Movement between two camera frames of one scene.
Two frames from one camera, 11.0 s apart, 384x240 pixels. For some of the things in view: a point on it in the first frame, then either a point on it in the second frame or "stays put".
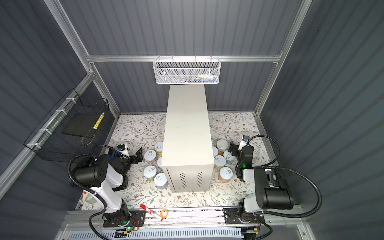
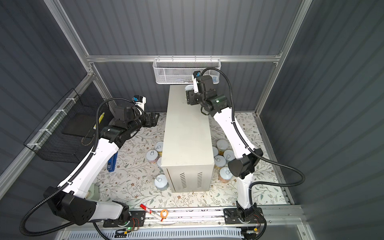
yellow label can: [219, 161] stays put
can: [149, 172] -> [159, 161]
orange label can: [225, 174] stays put
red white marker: [150, 211] stays put
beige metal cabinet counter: [187, 160] stays put
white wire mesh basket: [186, 71] stays put
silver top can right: [227, 156] stays put
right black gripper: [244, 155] -> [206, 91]
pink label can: [159, 161] -> [151, 155]
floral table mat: [133, 166] stays put
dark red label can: [215, 151] stays put
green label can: [150, 155] -> [189, 87]
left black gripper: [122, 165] -> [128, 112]
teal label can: [160, 181] stays put
